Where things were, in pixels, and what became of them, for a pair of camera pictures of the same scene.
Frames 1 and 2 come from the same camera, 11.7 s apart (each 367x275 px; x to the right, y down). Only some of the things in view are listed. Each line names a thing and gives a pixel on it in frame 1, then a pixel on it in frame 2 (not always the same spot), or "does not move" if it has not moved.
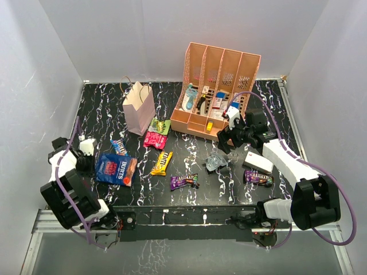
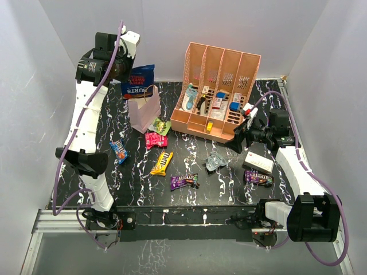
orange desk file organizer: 216,81 does not move
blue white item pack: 236,102 does not move
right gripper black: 223,137 → 241,133
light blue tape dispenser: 187,102 does not move
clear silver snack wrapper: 214,160 does not move
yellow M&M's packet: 161,164 does not move
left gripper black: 90,171 → 126,77
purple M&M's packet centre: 191,180 does not move
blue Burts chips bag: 114,169 → 141,83
